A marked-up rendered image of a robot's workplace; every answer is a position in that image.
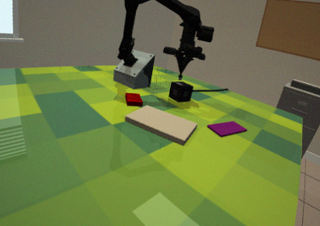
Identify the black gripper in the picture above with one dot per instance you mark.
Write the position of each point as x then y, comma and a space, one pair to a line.
182, 61

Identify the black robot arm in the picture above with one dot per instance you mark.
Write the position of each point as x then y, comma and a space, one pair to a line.
192, 24

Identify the purple flat rectangular pad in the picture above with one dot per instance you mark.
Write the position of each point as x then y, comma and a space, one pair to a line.
226, 129

